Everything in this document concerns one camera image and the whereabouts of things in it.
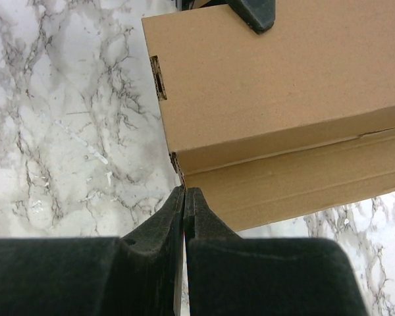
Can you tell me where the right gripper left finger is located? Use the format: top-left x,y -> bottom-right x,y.
0,186 -> 185,315

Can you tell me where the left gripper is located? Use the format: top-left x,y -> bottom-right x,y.
174,0 -> 276,34

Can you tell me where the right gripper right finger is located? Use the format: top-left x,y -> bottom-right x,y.
184,188 -> 367,315

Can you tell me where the cardboard box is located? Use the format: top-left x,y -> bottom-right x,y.
142,1 -> 395,230

